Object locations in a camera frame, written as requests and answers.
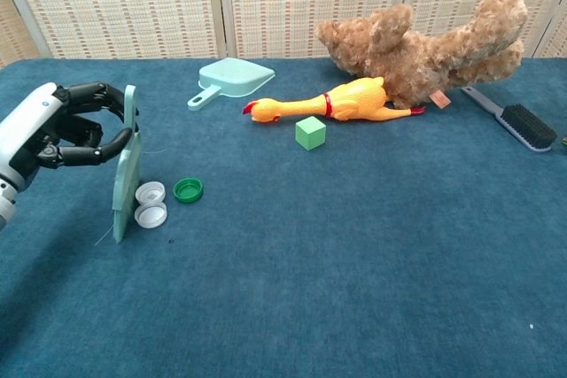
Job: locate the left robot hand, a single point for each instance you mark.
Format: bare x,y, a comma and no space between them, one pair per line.
31,130

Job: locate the white lid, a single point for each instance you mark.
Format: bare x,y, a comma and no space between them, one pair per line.
151,216
151,194

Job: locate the green bottle cap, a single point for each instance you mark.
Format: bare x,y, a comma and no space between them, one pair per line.
188,190

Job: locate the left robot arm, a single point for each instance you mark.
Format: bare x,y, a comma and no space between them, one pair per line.
5,210

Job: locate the woven bamboo folding screen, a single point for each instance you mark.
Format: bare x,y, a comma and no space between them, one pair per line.
133,2

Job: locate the light green dustpan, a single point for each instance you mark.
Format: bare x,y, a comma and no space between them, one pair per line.
230,79

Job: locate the green cube block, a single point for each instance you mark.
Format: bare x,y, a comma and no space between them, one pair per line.
310,134

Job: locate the yellow rubber chicken toy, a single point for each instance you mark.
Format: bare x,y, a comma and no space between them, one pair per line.
354,99

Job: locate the brown plush teddy bear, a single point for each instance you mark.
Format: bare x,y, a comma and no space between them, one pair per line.
421,59

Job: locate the grey brush black bristles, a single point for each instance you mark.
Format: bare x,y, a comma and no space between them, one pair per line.
527,130

